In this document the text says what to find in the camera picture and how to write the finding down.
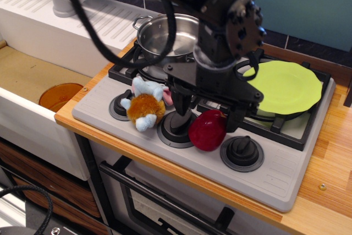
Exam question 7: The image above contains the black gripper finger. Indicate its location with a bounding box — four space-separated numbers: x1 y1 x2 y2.
226 105 252 133
171 86 193 116

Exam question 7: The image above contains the oven door with handle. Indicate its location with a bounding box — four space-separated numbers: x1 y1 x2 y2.
98 155 240 235

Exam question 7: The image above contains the black burner grate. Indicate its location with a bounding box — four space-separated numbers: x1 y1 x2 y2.
196 49 332 152
108 39 201 109

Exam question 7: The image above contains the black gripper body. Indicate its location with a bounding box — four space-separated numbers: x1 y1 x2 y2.
163 63 263 107

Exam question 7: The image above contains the stainless steel pot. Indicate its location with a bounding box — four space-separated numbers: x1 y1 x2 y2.
133 13 199 67

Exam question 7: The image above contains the black left burner grate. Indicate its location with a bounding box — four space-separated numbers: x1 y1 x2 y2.
108 39 201 109

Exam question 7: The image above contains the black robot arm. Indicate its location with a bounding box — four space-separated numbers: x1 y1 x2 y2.
161 0 266 132

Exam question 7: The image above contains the black middle stove knob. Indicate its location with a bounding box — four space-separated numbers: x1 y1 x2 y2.
157 108 197 149

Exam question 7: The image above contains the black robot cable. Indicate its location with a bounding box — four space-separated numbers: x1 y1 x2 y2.
56 0 177 68

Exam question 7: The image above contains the stuffed elephant toy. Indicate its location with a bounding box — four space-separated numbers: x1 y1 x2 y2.
120 76 173 132

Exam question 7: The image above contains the wooden drawer front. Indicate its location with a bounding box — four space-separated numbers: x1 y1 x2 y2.
0 140 111 235

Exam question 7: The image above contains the black braided cable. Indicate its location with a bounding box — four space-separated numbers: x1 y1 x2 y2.
0 186 53 235

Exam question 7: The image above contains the black right stove knob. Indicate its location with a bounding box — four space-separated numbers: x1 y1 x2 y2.
220 136 264 173

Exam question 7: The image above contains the white toy sink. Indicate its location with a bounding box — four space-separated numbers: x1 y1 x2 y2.
0 0 160 182

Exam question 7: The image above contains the black left stove knob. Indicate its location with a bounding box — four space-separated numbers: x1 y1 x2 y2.
109 89 134 122

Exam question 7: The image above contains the black right burner grate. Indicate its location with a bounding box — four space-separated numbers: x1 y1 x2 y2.
196 49 332 152

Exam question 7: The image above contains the black stove knob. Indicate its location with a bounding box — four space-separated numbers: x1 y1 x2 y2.
220 136 264 173
109 89 134 122
157 108 197 149

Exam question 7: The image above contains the grey toy stove top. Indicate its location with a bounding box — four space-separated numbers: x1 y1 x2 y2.
72 73 336 212

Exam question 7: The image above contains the lime green plate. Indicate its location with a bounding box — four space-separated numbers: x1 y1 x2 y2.
249 61 322 114

